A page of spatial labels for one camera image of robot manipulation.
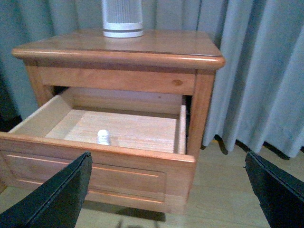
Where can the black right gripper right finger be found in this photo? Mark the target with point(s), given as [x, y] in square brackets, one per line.
[281, 195]

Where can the wooden nightstand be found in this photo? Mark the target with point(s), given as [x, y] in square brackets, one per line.
[161, 61]

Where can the white medicine bottle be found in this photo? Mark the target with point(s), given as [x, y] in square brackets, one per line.
[103, 137]

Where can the white cylindrical air purifier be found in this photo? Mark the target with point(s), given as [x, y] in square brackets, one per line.
[122, 18]

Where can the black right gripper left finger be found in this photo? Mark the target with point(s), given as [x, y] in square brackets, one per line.
[56, 203]

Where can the grey curtain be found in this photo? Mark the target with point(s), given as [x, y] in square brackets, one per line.
[258, 95]

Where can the wooden drawer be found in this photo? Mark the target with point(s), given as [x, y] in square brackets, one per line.
[146, 166]

